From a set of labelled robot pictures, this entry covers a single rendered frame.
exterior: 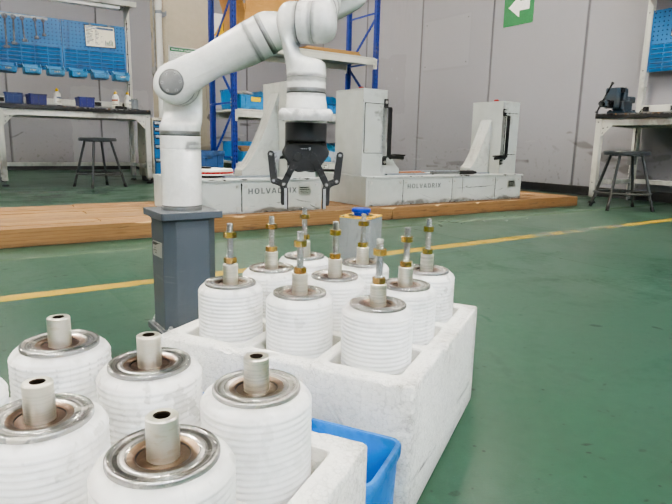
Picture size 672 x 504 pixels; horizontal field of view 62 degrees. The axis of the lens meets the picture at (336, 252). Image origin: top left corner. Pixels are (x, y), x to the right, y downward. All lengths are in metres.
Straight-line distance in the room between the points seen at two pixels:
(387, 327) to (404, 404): 0.10
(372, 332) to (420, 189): 3.10
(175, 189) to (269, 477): 0.94
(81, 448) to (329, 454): 0.21
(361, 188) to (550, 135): 3.41
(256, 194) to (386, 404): 2.46
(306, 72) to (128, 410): 0.66
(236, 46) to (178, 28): 6.10
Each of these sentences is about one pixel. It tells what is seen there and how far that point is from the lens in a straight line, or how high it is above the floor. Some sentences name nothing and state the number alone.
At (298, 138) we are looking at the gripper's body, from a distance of 1.00.
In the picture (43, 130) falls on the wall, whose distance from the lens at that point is 9.18.
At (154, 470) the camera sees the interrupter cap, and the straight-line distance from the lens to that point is 0.40.
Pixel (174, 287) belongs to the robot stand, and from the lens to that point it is 1.35.
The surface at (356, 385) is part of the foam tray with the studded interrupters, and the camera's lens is 0.71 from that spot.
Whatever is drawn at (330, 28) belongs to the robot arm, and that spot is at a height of 0.65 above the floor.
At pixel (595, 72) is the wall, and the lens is 6.36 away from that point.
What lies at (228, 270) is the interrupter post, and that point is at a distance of 0.84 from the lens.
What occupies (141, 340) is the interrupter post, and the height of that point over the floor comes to 0.28.
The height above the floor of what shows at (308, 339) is 0.20.
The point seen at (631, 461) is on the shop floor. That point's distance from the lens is 1.01.
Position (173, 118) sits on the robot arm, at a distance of 1.37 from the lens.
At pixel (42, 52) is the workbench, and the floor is 1.32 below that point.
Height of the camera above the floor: 0.46
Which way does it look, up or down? 11 degrees down
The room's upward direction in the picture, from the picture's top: 1 degrees clockwise
